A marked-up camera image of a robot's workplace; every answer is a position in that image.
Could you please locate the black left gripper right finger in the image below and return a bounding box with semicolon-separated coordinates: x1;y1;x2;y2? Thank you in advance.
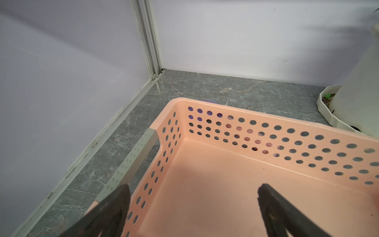
258;184;330;237

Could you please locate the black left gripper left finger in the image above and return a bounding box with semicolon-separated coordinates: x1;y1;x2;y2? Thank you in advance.
60;184;131;237

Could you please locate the pink perforated plastic basket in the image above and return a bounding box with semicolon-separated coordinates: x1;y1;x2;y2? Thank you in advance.
96;98;379;237

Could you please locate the purple object behind basket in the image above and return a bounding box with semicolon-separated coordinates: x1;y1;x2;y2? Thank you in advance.
199;100;219;104

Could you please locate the white pot saucer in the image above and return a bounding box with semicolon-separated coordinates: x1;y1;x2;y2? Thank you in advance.
317;85;364;135

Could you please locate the white plant pot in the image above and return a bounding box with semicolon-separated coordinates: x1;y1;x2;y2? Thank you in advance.
329;23;379;138

